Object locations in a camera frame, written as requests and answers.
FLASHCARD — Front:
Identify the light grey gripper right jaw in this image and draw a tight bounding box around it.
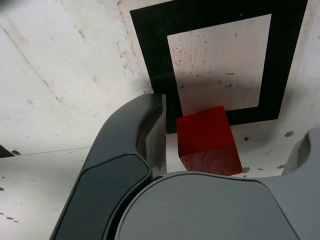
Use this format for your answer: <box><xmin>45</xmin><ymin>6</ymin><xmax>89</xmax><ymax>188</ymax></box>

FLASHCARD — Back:
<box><xmin>114</xmin><ymin>126</ymin><xmax>320</xmax><ymax>240</ymax></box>

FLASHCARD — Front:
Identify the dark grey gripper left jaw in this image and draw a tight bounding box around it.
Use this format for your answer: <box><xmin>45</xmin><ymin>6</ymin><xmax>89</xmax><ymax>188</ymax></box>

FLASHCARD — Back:
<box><xmin>49</xmin><ymin>92</ymin><xmax>168</xmax><ymax>240</ymax></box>

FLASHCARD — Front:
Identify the red cube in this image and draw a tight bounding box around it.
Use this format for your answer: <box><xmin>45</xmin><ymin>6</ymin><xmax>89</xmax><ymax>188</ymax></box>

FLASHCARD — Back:
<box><xmin>175</xmin><ymin>105</ymin><xmax>244</xmax><ymax>178</ymax></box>

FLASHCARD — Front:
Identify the black tape square outline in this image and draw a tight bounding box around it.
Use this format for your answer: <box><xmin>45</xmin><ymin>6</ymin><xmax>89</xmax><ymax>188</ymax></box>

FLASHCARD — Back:
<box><xmin>129</xmin><ymin>0</ymin><xmax>309</xmax><ymax>135</ymax></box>

